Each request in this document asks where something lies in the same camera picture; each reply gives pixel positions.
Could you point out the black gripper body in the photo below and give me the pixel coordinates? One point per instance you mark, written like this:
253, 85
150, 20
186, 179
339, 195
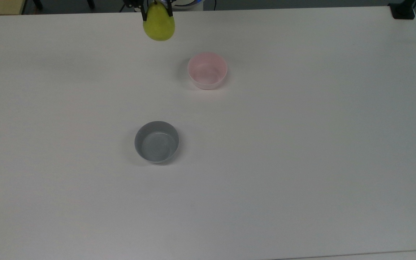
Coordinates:
133, 3

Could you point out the grey bowl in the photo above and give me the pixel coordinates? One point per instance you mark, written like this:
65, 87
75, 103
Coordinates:
156, 142

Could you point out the green pear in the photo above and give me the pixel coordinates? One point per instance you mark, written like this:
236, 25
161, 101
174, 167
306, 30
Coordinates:
159, 25

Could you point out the pink bowl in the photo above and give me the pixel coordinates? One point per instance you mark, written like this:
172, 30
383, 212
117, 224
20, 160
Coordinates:
207, 72

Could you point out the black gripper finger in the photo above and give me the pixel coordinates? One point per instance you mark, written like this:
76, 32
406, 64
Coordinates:
170, 10
144, 13

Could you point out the black table clamp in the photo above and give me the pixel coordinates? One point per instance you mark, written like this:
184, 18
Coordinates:
403, 10

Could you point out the black furniture leg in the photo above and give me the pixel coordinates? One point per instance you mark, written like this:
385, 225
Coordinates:
38, 3
90, 3

